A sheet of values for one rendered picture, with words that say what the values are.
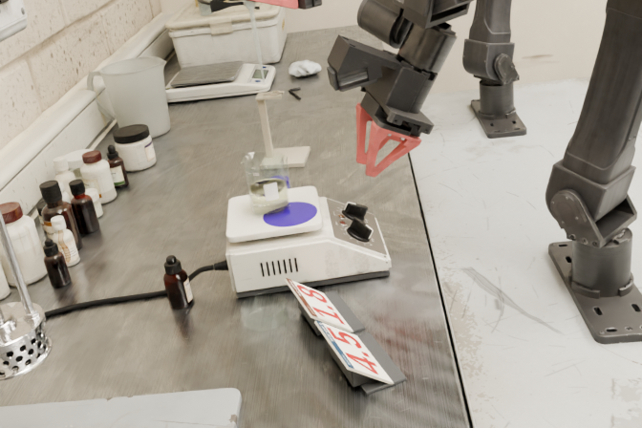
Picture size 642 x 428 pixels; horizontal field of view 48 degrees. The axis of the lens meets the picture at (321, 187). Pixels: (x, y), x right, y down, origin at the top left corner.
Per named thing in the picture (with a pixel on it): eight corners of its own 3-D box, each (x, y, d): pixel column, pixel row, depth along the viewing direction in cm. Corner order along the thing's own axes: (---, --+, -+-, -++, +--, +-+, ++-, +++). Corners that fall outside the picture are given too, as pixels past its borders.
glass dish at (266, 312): (281, 335, 83) (278, 320, 82) (236, 332, 84) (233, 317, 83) (295, 309, 87) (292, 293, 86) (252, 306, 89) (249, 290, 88)
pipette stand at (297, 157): (310, 149, 135) (301, 83, 130) (304, 166, 128) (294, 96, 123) (268, 152, 136) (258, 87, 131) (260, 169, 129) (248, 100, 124)
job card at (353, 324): (335, 292, 89) (331, 264, 88) (365, 330, 82) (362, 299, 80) (288, 307, 88) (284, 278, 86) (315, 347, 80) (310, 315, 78)
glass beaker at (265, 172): (301, 208, 93) (292, 150, 90) (269, 225, 90) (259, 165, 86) (270, 198, 97) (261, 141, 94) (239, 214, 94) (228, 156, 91)
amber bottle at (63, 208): (71, 240, 112) (52, 175, 108) (89, 245, 110) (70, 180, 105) (47, 253, 109) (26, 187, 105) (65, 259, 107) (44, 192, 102)
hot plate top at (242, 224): (316, 189, 99) (316, 183, 98) (324, 229, 88) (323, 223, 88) (229, 203, 99) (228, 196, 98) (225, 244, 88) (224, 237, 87)
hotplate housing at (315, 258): (376, 230, 103) (372, 180, 100) (393, 278, 91) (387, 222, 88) (222, 253, 102) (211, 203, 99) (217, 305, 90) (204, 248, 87)
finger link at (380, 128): (353, 178, 90) (385, 112, 87) (335, 152, 96) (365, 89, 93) (397, 190, 93) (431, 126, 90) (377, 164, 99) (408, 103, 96)
